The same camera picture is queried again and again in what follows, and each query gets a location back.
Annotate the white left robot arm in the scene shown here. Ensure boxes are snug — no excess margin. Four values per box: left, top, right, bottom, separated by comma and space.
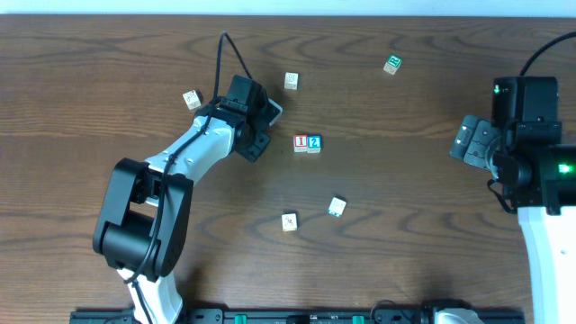
93, 101, 283, 323

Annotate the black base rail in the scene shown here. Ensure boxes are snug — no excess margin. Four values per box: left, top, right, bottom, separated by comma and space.
69, 299, 527, 324

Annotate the red letter I block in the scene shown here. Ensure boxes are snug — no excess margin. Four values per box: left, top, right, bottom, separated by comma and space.
293, 134, 308, 153

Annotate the blue number 2 block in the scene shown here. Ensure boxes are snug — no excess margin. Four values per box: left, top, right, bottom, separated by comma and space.
307, 135, 322, 154

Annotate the blue edged white block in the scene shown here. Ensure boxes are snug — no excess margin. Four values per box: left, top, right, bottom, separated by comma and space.
328, 196, 347, 218

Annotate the plain wooden picture block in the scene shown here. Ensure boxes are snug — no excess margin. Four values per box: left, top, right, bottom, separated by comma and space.
284, 72, 299, 90

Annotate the green letter R block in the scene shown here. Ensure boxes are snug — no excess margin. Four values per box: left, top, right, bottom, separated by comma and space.
383, 55, 403, 75

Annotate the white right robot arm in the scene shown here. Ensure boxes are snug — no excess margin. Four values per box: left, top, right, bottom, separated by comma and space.
450, 115, 575, 323

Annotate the wooden block with drawing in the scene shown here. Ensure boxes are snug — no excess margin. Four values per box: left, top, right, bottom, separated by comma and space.
183, 89, 203, 111

